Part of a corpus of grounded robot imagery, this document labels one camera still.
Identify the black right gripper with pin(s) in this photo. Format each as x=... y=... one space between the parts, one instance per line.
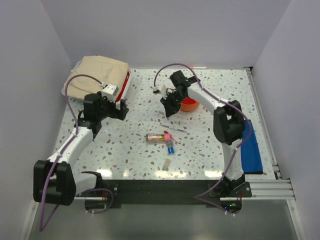
x=170 y=109

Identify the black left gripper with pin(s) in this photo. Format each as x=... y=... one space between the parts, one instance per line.
x=116 y=113

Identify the peach tip white marker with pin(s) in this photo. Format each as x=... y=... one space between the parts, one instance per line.
x=199 y=67

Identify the blue cap grey glue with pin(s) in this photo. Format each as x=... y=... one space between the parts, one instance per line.
x=170 y=147

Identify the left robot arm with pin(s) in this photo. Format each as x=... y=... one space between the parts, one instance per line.
x=53 y=179

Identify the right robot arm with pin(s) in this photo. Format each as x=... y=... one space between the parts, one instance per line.
x=228 y=122

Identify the orange round organizer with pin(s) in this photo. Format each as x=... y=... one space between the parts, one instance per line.
x=189 y=105

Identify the red white tray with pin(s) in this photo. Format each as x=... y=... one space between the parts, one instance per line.
x=125 y=87

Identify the clear purple gel pen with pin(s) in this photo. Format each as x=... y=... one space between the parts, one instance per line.
x=173 y=128

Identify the red white eraser pen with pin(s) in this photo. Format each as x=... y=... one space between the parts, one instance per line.
x=175 y=138

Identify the beige cloth bag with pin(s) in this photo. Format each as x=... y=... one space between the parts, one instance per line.
x=93 y=73

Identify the pink cap clear tube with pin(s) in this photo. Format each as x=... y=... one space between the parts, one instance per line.
x=158 y=138

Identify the small beige eraser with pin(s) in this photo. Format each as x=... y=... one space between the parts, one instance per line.
x=166 y=164

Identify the blue cloth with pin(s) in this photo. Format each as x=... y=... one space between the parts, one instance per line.
x=250 y=154

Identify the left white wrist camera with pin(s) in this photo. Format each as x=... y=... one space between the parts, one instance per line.
x=110 y=92

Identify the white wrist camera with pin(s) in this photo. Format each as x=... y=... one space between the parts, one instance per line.
x=160 y=91
x=110 y=92

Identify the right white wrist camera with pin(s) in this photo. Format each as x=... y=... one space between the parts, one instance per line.
x=160 y=91

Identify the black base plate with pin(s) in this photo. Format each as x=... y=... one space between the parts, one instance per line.
x=168 y=192

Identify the aluminium frame rail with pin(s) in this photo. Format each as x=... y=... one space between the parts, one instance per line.
x=121 y=152

